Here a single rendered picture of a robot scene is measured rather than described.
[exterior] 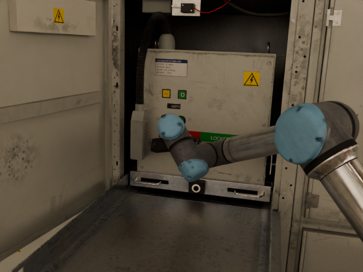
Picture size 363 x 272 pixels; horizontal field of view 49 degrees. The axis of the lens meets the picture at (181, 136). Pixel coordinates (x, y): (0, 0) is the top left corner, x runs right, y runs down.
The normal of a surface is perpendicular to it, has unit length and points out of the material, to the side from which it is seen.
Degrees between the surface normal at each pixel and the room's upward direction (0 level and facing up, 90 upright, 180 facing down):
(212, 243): 0
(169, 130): 60
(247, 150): 108
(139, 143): 90
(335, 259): 90
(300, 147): 84
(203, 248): 0
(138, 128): 90
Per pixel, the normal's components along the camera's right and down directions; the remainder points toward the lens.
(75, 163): 0.93, 0.11
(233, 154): -0.60, 0.48
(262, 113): -0.23, 0.21
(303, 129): -0.79, 0.01
